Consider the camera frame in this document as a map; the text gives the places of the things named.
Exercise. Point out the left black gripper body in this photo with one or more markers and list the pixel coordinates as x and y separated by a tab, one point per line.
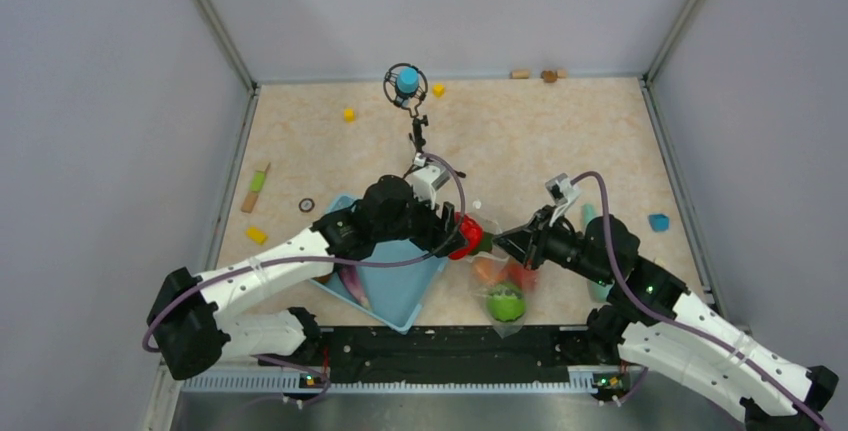
418	224

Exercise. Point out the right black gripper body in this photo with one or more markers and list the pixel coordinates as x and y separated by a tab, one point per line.
561	246

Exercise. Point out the red orange toy pepper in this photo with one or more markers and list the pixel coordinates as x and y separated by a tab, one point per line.
525	278

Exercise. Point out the dark green toy avocado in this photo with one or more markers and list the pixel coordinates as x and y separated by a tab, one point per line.
486	243

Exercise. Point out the clear polka dot zip bag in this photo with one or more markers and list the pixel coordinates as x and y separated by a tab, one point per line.
490	218

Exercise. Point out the orange toy peach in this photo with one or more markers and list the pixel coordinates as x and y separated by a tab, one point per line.
489	272

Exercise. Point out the red toy bell pepper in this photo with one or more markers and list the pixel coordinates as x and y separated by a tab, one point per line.
473	233

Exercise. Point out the blue perforated plastic basket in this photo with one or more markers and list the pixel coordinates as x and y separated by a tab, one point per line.
395	294

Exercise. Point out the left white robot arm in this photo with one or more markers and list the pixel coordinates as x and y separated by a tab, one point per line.
196	320

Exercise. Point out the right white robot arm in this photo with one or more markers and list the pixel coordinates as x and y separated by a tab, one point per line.
652	319

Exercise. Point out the teal plastic bottle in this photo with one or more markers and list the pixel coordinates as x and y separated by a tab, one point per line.
598	292

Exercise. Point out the purple toy eggplant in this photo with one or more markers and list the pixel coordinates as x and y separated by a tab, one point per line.
350	278

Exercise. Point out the yellow orange toy fruit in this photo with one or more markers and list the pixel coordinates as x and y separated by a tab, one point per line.
323	279

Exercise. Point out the blue toy block right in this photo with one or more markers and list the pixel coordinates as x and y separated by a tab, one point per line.
659	222

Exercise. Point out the blue microphone on tripod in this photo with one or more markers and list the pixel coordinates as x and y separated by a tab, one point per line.
406	87

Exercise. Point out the yellow block front left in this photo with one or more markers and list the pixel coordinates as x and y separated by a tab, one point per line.
256	235

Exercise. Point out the green and wood toy block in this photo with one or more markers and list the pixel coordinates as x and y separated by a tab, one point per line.
255	187

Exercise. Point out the brown wooden piece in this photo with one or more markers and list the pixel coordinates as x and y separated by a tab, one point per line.
550	76

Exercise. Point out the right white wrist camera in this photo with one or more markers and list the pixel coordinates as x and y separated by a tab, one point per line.
564	194

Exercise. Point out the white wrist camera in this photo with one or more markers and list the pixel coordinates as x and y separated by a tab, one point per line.
426	177
564	194

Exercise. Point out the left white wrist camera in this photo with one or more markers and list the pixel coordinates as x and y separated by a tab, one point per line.
426	177

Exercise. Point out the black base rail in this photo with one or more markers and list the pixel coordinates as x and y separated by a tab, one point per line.
464	355

